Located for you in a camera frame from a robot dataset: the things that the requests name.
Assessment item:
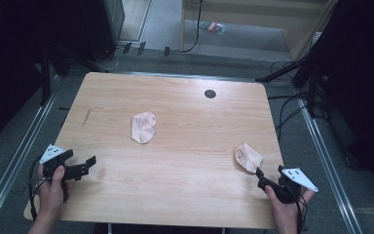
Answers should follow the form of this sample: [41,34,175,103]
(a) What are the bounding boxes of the person's right hand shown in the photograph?
[264,184,317,228]

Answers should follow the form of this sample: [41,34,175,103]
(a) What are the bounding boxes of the black hanging cable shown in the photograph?
[178,0,205,54]

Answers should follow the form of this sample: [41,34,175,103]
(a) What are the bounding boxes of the hand-held gripper black cable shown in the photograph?
[27,155,49,222]
[290,186,310,234]

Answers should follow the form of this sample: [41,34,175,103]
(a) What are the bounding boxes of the right hand-held gripper black cable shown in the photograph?
[290,186,310,234]

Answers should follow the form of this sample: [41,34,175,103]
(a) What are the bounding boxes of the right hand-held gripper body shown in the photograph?
[263,164,319,205]

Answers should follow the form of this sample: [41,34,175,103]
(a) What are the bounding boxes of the pink sock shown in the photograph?
[234,141,264,175]
[130,111,158,145]

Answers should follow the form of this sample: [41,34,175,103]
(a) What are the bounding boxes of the beige wooden platform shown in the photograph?
[178,0,339,62]

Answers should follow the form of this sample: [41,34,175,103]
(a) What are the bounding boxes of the white cable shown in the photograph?
[94,44,125,73]

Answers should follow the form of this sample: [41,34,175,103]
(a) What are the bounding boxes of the black metal stand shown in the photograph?
[254,48,325,119]
[39,44,53,107]

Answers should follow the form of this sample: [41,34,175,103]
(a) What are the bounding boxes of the left hand-held gripper black cable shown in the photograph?
[27,155,49,222]

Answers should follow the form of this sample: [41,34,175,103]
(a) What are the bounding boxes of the black floor cables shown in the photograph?
[267,59,310,141]

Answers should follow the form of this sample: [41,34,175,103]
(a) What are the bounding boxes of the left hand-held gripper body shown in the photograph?
[38,143,90,182]

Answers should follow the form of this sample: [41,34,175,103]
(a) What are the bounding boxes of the person's left hand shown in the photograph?
[36,164,74,219]

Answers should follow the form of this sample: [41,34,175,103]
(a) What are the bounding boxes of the colourful flat packet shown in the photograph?
[199,20,227,36]

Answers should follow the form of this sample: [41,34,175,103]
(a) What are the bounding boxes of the aluminium floor rail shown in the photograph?
[296,97,364,234]
[0,73,63,230]

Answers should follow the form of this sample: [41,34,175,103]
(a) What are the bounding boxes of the black cabinet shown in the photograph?
[79,0,127,63]

